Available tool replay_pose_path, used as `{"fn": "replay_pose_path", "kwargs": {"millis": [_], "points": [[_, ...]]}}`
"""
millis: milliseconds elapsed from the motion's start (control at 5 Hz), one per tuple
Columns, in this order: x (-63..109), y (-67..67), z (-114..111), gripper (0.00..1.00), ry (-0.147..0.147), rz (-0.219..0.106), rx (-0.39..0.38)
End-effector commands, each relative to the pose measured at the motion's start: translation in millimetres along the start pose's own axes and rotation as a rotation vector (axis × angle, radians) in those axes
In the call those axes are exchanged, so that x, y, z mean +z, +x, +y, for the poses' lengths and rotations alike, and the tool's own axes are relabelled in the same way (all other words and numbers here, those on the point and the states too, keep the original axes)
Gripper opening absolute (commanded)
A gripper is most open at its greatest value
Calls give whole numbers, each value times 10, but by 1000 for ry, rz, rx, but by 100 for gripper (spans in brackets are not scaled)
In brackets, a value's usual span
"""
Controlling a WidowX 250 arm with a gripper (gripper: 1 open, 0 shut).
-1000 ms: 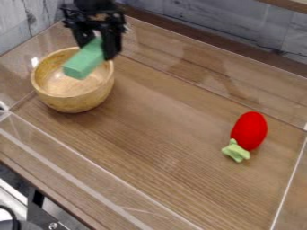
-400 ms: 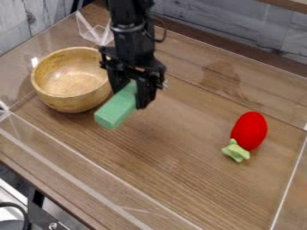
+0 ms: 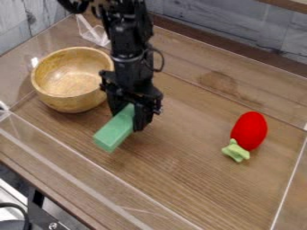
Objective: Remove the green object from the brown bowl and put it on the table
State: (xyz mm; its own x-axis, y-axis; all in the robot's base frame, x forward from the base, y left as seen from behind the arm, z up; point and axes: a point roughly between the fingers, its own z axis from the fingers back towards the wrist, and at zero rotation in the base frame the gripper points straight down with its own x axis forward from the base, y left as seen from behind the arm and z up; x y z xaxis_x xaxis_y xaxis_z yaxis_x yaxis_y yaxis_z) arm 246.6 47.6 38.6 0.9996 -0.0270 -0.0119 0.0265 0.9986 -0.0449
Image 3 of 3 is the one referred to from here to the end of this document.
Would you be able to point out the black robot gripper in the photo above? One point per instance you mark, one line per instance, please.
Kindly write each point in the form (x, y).
(129, 84)

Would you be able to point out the green rectangular block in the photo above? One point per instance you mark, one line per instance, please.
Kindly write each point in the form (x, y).
(113, 134)

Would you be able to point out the black table frame leg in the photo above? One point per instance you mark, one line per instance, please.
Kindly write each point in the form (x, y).
(41, 219)

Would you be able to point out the brown wooden bowl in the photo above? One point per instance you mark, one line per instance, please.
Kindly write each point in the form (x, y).
(66, 79)

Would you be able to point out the red plush strawberry toy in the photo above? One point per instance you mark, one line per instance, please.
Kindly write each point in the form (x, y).
(247, 136)

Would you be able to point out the clear acrylic enclosure walls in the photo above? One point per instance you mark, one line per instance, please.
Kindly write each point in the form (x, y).
(167, 179)

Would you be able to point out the clear acrylic corner bracket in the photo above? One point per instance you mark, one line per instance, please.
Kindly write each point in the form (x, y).
(93, 33)

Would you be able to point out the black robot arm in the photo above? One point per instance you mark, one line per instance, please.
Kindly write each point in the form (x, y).
(127, 24)

